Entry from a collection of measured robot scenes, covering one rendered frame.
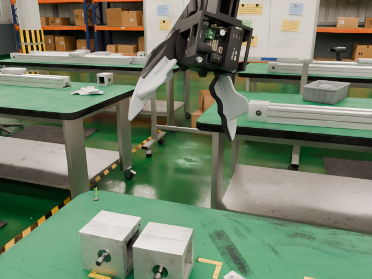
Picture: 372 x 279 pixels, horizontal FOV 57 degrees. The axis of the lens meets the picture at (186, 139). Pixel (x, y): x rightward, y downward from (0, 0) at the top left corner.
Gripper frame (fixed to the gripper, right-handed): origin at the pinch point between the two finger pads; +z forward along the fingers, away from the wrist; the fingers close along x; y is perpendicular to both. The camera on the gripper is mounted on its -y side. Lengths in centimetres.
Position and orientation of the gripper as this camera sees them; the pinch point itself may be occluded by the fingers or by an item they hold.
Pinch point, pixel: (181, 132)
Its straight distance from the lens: 46.3
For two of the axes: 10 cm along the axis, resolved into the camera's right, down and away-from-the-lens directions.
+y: 4.2, 0.9, -9.0
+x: 8.9, 1.6, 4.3
